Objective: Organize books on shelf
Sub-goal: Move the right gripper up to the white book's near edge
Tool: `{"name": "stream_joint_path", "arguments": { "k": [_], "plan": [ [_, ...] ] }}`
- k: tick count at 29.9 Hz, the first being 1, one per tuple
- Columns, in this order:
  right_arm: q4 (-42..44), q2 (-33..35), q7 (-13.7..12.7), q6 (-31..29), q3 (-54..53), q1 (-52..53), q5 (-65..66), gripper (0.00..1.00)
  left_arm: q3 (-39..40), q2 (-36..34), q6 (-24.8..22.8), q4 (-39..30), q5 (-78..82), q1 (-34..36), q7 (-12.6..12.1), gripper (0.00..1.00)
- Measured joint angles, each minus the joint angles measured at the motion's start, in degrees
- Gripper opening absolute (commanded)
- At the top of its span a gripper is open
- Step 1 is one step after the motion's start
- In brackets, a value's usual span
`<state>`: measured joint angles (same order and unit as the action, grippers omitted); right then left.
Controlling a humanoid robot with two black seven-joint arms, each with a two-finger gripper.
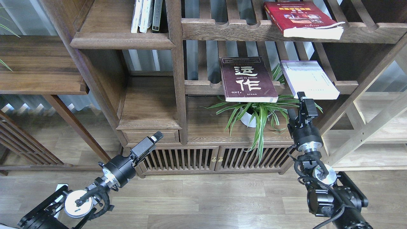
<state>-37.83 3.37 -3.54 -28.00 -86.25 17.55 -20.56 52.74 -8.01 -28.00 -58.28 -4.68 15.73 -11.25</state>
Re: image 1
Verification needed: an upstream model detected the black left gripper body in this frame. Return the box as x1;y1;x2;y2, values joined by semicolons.
98;137;156;189

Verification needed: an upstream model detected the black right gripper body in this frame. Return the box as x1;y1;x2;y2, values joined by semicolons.
287;100;323;152

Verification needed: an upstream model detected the white lavender book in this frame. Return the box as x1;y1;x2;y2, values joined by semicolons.
280;60;340;100

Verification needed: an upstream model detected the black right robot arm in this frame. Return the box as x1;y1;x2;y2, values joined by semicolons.
288;92;372;229

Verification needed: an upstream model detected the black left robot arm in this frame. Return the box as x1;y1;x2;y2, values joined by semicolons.
18;131;163;229

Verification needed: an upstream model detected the left slatted cabinet door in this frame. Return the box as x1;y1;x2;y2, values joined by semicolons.
135;147;219;177

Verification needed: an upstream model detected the slatted cabinet door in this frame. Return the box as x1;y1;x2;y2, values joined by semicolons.
210;145;300;174
135;147;219;177

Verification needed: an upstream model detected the small wooden drawer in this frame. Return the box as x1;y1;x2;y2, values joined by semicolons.
122;129;179;144

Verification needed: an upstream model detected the green spider plant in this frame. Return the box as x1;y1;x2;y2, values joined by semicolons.
203;64;324;164

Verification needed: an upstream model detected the right slatted cabinet door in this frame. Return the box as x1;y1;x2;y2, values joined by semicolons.
210;145;300;174

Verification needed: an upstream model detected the white plant pot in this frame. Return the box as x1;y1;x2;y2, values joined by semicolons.
240;107;262;128

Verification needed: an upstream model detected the dark maroon book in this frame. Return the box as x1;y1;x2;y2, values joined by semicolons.
219;57;279;103

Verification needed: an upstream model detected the white metal base bar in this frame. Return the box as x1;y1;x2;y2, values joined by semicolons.
52;184;69;220

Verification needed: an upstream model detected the light wooden rack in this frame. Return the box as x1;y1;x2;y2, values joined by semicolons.
314;43;406;171

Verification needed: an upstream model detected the red book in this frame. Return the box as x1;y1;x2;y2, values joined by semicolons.
264;1;344;40

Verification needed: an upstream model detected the dark wooden bookshelf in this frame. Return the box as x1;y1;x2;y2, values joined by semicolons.
40;0;407;178

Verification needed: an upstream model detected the dark slatted wooden bench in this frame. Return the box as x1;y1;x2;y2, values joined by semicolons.
0;111;74;171

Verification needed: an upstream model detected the white book middle upright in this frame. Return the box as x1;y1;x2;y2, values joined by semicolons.
139;0;154;33

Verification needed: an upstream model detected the dark green upright book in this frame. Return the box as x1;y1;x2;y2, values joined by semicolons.
152;0;163;33

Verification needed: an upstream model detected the dark wooden side table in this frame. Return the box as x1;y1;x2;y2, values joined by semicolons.
1;35;123;176

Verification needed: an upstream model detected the green plant leaves left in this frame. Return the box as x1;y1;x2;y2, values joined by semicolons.
0;6;21;72

